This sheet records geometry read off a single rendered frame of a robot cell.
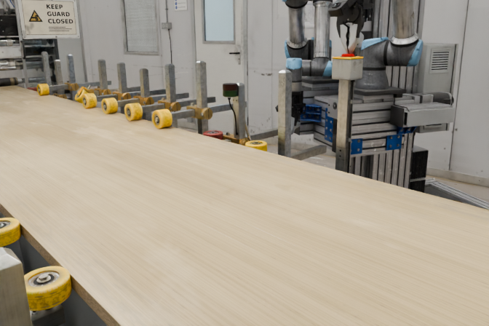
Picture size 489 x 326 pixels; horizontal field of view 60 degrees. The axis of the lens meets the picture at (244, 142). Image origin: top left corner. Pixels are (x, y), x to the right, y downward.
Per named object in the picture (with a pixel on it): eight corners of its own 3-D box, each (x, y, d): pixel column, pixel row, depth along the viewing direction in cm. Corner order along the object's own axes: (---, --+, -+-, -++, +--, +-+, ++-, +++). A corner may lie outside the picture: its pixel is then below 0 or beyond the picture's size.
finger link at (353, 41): (366, 53, 133) (367, 22, 131) (356, 54, 129) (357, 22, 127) (357, 53, 135) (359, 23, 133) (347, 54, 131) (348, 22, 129)
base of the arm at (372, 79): (375, 85, 209) (376, 65, 207) (395, 88, 195) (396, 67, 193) (348, 86, 204) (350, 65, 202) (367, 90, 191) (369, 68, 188)
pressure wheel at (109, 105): (112, 94, 220) (119, 103, 216) (110, 106, 224) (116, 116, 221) (101, 95, 216) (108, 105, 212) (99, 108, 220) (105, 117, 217)
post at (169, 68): (175, 156, 219) (170, 63, 207) (179, 158, 217) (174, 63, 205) (169, 158, 217) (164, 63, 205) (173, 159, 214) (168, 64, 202)
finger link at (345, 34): (357, 53, 135) (359, 23, 133) (347, 54, 131) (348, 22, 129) (349, 52, 137) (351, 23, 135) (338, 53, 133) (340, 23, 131)
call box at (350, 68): (343, 79, 139) (344, 55, 137) (362, 81, 134) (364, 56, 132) (331, 81, 134) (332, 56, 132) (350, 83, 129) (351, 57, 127)
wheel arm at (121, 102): (185, 97, 253) (185, 91, 252) (189, 97, 250) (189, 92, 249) (107, 107, 220) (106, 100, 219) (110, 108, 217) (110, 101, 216)
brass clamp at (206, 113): (196, 114, 202) (196, 104, 200) (214, 118, 192) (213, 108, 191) (185, 116, 197) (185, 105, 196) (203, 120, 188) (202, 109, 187)
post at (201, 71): (204, 162, 201) (201, 60, 189) (209, 164, 199) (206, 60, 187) (199, 164, 199) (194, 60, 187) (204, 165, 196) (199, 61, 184)
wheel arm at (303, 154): (320, 153, 185) (320, 143, 184) (327, 154, 183) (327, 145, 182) (249, 175, 157) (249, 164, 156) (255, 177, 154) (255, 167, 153)
